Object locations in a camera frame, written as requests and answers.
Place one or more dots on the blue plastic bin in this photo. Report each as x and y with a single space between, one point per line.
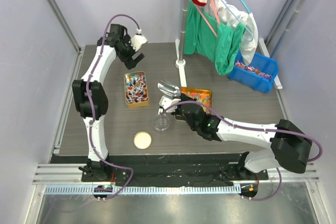
259 75

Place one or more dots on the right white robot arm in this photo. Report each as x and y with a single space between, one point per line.
282 144

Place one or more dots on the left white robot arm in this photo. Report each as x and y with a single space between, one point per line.
89 95

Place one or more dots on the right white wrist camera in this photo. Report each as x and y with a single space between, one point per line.
165 102

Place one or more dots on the white cloth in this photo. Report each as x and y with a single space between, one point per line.
231 16

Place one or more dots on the round wooden jar lid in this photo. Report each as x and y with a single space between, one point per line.
142 140

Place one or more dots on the clear glass jar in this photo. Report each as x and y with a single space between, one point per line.
161 123

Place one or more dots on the silver metal scoop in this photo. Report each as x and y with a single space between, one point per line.
168 88

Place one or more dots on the white slotted cable duct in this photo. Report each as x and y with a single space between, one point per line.
109 190

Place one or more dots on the white clothes rack stand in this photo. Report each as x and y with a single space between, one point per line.
179 45

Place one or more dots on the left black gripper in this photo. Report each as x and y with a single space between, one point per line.
129 62

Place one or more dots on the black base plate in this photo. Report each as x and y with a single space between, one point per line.
189 170

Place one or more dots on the green cloth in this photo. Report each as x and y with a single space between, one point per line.
220 44

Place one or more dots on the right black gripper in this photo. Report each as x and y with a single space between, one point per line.
184 97

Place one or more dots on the gold tin of gummy candies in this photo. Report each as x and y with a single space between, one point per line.
200 95

